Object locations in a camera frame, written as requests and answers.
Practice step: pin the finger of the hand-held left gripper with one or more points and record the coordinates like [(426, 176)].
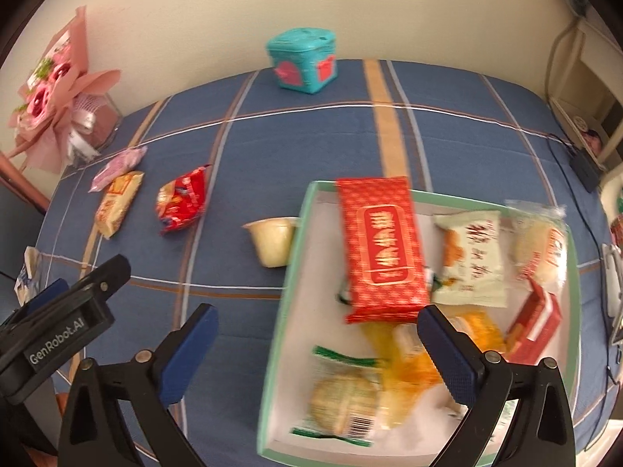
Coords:
[(48, 294), (107, 275)]

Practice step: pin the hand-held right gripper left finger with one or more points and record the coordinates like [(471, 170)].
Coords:
[(190, 350)]

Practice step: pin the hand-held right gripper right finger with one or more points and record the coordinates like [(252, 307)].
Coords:
[(445, 350)]

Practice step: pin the orange cake clear packet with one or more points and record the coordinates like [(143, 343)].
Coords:
[(404, 374)]

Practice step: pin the small red carton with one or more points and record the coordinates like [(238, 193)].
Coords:
[(530, 323)]

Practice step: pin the white snack packet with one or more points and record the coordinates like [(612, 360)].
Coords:
[(472, 258)]

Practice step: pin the green-edged clear biscuit packet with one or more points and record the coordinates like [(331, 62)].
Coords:
[(340, 399)]

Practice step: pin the red snack packet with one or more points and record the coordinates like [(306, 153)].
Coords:
[(384, 243)]

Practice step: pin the clear bun packet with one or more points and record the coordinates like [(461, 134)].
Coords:
[(535, 248)]

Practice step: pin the green-rimmed white tray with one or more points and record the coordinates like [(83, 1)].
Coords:
[(316, 277)]

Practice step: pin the cream and orange snack packet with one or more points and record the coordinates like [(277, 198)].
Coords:
[(117, 204)]

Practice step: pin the red crisps packet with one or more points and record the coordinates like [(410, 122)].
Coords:
[(180, 199)]

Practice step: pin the pink snack packet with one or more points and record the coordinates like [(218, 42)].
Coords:
[(114, 168)]

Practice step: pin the cream jelly cup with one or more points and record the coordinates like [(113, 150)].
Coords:
[(272, 243)]

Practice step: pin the clear glass vase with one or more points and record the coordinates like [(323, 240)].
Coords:
[(104, 124)]

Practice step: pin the white plastic object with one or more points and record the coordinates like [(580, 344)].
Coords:
[(612, 282)]

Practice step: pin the pink paper flower bouquet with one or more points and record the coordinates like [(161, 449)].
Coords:
[(53, 82)]

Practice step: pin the blue plaid bed sheet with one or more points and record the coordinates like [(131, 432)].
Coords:
[(292, 146)]

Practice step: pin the black power adapter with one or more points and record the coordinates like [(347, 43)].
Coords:
[(586, 170)]

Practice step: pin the small pink figurine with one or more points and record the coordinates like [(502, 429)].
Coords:
[(591, 141)]

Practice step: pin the teal tin box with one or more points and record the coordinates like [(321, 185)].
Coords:
[(299, 65)]

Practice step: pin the white shelf unit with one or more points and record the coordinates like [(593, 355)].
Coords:
[(584, 48)]

